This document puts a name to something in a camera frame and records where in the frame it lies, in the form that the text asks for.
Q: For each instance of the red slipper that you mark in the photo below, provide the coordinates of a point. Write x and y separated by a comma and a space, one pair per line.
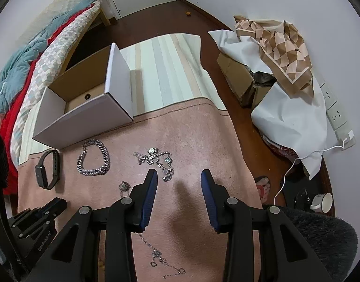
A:
262, 186

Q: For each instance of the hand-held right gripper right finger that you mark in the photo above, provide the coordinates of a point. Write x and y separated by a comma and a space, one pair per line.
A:
211, 202

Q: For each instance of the white cardboard box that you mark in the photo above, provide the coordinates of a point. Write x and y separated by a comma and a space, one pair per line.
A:
80, 129

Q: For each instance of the white cloth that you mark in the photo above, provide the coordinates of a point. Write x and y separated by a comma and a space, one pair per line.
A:
285, 117

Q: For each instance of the teal quilt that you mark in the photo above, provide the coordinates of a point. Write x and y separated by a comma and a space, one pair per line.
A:
18, 61

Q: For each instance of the white wall socket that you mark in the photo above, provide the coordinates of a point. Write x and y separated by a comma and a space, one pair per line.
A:
328, 95
337, 115

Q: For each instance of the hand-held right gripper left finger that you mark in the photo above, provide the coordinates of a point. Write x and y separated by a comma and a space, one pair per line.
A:
148, 202

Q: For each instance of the black object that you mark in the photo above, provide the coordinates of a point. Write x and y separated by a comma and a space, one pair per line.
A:
302, 198

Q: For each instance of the red patterned bag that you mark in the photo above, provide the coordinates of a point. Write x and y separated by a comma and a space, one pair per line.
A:
281, 149

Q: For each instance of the striped cloth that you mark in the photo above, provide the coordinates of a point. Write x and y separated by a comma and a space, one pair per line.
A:
168, 70

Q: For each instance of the small black jewelry piece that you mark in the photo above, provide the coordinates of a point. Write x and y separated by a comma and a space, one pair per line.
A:
87, 96

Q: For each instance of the black smart band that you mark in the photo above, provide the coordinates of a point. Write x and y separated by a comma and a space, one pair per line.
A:
40, 176

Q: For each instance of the white mug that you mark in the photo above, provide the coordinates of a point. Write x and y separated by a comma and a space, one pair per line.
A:
323, 201

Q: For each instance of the pile of folded blankets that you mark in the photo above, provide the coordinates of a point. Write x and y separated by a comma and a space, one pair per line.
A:
12, 114

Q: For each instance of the brown cardboard box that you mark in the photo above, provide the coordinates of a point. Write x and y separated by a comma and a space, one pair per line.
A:
232, 67

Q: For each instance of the checkered quilt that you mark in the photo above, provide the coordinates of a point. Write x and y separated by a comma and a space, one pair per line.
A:
50, 55

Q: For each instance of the pink blanket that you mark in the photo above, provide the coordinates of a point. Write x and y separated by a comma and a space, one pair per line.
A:
182, 141

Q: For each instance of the wooden bed frame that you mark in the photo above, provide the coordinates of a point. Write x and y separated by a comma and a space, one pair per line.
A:
104, 17

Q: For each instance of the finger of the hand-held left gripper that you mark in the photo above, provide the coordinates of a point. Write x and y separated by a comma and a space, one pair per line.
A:
55, 207

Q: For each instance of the brown patterned scarf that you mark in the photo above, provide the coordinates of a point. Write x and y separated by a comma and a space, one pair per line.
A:
279, 44

